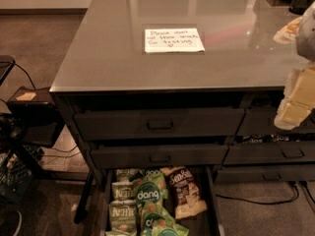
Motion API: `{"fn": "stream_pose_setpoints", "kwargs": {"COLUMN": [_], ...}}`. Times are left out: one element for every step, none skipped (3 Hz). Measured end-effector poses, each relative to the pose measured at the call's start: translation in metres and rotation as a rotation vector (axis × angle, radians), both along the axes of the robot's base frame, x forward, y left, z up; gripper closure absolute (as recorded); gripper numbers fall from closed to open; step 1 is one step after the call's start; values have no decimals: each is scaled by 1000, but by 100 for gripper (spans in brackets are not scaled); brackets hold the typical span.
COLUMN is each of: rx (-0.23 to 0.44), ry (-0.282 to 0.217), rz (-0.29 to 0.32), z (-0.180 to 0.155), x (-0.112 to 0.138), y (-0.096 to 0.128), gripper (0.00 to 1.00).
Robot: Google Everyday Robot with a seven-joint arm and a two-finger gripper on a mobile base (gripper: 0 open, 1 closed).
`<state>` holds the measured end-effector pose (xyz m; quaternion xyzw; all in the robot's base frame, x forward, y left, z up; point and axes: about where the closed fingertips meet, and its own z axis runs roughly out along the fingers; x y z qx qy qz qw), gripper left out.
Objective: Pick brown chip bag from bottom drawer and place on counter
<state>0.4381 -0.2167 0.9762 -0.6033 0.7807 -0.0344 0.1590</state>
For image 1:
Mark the top left drawer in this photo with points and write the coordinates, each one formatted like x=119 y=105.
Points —
x=158 y=123

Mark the green kettle bag back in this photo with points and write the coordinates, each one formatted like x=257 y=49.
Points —
x=126 y=174

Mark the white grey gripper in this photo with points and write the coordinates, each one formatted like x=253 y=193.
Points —
x=306 y=36

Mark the green dang chip bag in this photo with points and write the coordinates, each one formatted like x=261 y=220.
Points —
x=150 y=188

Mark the green kettle chip bag upper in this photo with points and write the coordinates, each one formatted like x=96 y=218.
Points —
x=122 y=191

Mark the green dang bag front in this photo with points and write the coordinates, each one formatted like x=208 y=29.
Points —
x=156 y=221

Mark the small dang bag back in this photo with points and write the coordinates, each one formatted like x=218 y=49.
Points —
x=152 y=171

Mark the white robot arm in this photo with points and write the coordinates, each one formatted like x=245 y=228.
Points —
x=301 y=32

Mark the black wire crate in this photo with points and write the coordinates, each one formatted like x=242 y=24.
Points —
x=16 y=174

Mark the black side table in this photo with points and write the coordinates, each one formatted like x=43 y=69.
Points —
x=37 y=110

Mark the brown sea salt chip bag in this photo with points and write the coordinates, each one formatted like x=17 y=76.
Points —
x=188 y=201

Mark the top right drawer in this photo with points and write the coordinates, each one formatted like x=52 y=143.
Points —
x=260 y=121

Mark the bottom right drawer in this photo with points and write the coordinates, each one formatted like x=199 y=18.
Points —
x=304 y=172

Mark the dark grey drawer cabinet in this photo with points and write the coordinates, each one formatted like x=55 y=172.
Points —
x=107 y=69

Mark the middle right drawer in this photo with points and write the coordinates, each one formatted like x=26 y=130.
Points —
x=271 y=153

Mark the middle left drawer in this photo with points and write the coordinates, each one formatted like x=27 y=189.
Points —
x=149 y=156

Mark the open bottom left drawer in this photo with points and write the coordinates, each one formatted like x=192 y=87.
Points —
x=207 y=223

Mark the green kettle chip bag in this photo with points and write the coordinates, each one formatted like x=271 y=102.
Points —
x=122 y=191
x=122 y=215

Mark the green kettle chip bag lower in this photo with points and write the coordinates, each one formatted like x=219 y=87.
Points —
x=122 y=215

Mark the white handwritten paper note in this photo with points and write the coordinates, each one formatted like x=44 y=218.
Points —
x=172 y=41

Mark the dark snack bags in drawer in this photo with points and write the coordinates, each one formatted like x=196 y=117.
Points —
x=262 y=139

